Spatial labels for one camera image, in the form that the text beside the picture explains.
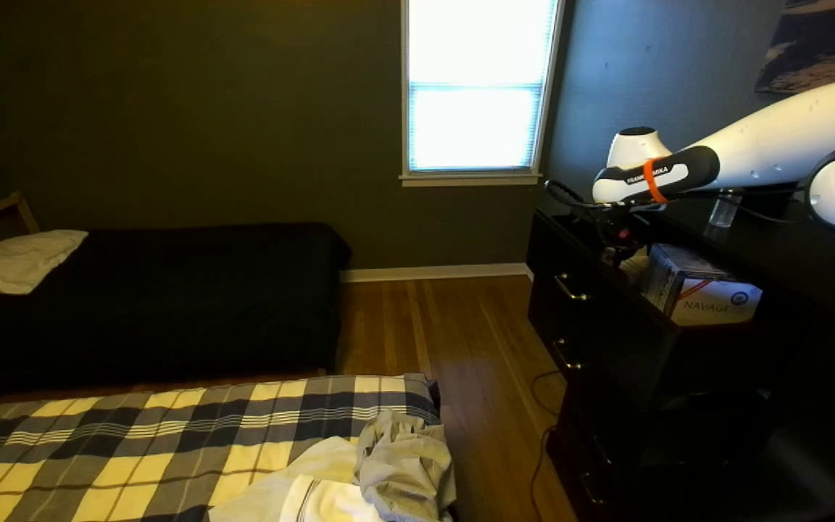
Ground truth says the yellow black plaid blanket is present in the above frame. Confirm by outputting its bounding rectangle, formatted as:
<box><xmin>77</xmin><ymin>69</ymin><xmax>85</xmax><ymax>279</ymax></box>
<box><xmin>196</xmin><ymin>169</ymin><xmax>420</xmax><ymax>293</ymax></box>
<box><xmin>0</xmin><ymin>370</ymin><xmax>445</xmax><ymax>522</ymax></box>

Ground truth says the white crumpled clothes pile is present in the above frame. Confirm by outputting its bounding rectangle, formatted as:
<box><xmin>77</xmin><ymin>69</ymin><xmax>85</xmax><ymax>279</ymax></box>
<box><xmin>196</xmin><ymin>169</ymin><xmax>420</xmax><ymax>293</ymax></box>
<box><xmin>210</xmin><ymin>411</ymin><xmax>459</xmax><ymax>522</ymax></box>

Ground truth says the bright white-framed window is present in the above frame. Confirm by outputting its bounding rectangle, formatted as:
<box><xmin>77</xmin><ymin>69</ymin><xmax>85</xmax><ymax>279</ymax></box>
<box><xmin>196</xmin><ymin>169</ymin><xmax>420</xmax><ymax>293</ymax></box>
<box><xmin>399</xmin><ymin>0</ymin><xmax>571</xmax><ymax>188</ymax></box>

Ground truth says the beige paper item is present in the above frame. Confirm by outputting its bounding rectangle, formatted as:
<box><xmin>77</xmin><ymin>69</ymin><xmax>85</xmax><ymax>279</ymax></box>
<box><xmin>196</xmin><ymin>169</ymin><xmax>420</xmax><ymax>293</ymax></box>
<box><xmin>626</xmin><ymin>243</ymin><xmax>657</xmax><ymax>280</ymax></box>

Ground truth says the wall picture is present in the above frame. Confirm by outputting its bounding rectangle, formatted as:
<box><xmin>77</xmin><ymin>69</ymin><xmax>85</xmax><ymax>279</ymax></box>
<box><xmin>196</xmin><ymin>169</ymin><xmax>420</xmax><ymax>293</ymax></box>
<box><xmin>755</xmin><ymin>0</ymin><xmax>835</xmax><ymax>99</ymax></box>

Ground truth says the metal drawer handle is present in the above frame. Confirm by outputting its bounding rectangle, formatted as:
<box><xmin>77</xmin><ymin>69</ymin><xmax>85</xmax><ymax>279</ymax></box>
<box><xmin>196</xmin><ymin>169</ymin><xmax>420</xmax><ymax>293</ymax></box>
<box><xmin>548</xmin><ymin>330</ymin><xmax>587</xmax><ymax>375</ymax></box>

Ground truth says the white baseboard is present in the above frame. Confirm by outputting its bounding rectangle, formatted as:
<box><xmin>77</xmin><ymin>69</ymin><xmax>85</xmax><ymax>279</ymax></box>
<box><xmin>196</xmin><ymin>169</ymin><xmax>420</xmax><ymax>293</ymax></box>
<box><xmin>342</xmin><ymin>260</ymin><xmax>536</xmax><ymax>288</ymax></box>

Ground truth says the white cardboard box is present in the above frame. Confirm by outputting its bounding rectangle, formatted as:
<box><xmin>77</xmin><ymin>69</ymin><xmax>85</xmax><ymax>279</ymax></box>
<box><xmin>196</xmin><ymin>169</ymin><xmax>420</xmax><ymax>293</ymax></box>
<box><xmin>673</xmin><ymin>276</ymin><xmax>767</xmax><ymax>327</ymax></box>

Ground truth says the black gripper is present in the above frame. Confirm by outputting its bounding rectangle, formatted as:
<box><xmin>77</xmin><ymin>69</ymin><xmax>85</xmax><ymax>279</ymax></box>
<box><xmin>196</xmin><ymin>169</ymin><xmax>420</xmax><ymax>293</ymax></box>
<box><xmin>589</xmin><ymin>204</ymin><xmax>644</xmax><ymax>263</ymax></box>

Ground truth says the white pillow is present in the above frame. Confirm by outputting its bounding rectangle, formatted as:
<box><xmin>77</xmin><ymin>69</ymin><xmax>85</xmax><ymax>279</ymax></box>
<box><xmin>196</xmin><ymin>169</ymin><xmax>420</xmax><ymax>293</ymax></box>
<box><xmin>0</xmin><ymin>227</ymin><xmax>90</xmax><ymax>299</ymax></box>

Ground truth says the black dresser drawer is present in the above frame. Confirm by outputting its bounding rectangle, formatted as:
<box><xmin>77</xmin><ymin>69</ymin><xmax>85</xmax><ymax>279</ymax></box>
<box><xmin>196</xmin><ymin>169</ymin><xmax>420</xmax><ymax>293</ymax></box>
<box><xmin>529</xmin><ymin>205</ymin><xmax>778</xmax><ymax>389</ymax></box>

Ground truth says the black covered bed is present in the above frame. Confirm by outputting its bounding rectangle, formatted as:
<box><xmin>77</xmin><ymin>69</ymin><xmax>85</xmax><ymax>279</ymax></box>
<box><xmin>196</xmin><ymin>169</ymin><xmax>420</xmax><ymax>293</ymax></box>
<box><xmin>0</xmin><ymin>219</ymin><xmax>355</xmax><ymax>399</ymax></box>

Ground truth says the black dresser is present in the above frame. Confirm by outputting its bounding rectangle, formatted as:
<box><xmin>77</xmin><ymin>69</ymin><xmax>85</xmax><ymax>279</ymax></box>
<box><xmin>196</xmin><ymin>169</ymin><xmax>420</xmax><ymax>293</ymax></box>
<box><xmin>525</xmin><ymin>176</ymin><xmax>835</xmax><ymax>522</ymax></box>

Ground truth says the orange strap band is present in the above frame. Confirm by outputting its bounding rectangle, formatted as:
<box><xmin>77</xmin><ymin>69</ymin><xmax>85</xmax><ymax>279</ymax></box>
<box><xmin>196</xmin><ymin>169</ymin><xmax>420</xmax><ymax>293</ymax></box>
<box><xmin>641</xmin><ymin>157</ymin><xmax>673</xmax><ymax>209</ymax></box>

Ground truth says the grey plastic packet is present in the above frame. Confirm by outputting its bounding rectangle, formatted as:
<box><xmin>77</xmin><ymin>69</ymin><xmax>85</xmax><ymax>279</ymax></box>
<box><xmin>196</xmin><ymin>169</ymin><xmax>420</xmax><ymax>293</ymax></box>
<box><xmin>644</xmin><ymin>241</ymin><xmax>709</xmax><ymax>312</ymax></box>

